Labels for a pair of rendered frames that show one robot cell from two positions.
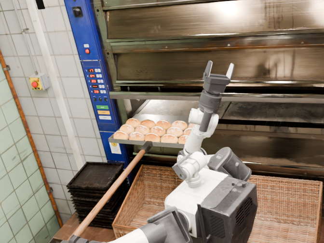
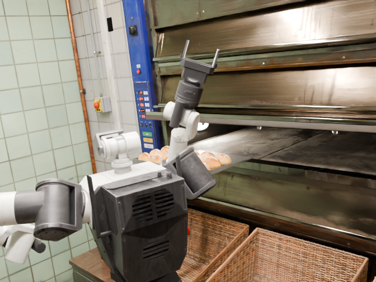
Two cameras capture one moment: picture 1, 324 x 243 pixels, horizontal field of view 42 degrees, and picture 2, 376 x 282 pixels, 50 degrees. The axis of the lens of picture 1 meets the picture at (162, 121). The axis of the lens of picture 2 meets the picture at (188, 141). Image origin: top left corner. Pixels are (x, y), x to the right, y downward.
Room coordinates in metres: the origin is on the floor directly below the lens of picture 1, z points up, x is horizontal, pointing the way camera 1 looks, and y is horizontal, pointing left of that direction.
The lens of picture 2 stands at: (0.26, -0.65, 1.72)
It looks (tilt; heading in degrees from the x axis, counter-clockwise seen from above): 12 degrees down; 19
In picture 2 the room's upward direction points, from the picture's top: 6 degrees counter-clockwise
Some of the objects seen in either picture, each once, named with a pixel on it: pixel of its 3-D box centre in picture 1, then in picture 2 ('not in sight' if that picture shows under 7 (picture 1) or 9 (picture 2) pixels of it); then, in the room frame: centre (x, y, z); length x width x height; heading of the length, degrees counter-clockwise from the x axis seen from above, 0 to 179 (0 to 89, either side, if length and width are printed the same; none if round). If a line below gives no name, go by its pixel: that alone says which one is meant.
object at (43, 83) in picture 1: (38, 81); (102, 104); (2.71, 0.76, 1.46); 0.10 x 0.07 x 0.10; 62
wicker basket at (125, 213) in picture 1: (168, 207); (182, 253); (2.08, 0.06, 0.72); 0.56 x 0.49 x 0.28; 62
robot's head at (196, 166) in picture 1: (192, 168); (121, 149); (1.33, -0.08, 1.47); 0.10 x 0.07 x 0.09; 137
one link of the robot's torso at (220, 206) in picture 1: (211, 215); (136, 217); (1.28, -0.12, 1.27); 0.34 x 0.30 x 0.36; 137
